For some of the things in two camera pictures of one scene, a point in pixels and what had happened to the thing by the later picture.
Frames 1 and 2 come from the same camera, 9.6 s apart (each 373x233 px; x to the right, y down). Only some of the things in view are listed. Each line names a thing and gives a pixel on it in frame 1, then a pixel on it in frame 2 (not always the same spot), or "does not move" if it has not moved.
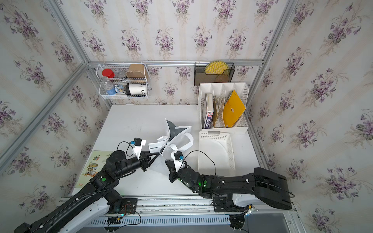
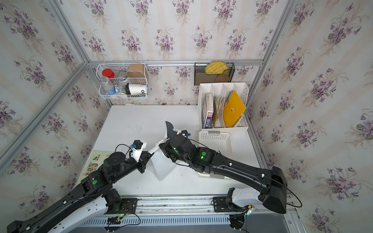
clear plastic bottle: (107, 88) does not move
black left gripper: (144, 161) does not move
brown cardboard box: (136, 70) does not move
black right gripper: (173, 173) to (166, 146)
